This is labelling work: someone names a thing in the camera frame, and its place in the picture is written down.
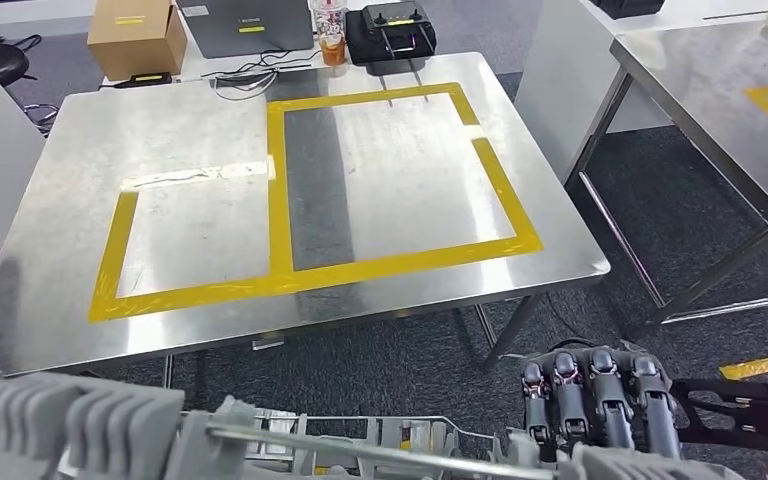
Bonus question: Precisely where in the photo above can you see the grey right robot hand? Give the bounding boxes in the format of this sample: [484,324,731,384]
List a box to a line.
[519,345,683,465]

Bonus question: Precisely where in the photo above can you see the silver grey wheel hubcap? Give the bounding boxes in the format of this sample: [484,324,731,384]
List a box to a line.
[0,365,746,480]

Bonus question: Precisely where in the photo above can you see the yellow tape on workbench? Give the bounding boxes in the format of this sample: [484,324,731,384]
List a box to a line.
[87,82,546,325]

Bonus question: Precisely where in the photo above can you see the stainless steel workbench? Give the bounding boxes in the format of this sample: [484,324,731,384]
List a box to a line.
[0,51,612,379]

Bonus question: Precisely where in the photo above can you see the yellow floor tape rectangle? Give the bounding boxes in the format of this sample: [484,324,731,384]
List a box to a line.
[720,349,768,480]

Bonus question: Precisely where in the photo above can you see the stainless steel table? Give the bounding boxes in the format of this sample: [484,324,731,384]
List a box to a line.
[566,13,768,326]

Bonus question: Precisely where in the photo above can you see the black controller case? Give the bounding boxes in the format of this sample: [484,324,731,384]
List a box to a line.
[345,7,438,66]

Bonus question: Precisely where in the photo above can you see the black remote controller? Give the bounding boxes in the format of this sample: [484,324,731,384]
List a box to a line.
[360,1,437,58]

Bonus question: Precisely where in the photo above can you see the clear drink cup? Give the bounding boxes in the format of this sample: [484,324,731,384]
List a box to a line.
[309,0,349,68]

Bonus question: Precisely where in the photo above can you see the grey usb hub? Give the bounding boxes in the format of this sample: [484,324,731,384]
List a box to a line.
[213,71,274,89]

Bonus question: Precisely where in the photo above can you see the grey laptop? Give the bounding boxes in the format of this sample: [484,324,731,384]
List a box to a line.
[175,0,316,61]

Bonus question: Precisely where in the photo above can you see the white desk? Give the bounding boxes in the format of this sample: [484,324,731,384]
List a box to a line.
[102,0,465,87]

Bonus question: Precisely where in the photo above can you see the black power adapter yellow label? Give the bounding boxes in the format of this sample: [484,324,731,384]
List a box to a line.
[115,71,175,89]

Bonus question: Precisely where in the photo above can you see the brown cardboard box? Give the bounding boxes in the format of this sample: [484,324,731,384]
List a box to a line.
[87,0,189,82]

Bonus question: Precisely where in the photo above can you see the black round stool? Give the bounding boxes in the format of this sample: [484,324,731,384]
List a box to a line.
[0,34,61,137]

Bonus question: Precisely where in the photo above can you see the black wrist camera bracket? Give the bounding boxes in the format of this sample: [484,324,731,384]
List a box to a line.
[672,378,768,455]

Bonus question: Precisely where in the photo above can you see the laptop cables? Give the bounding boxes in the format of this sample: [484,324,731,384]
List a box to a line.
[199,49,324,102]

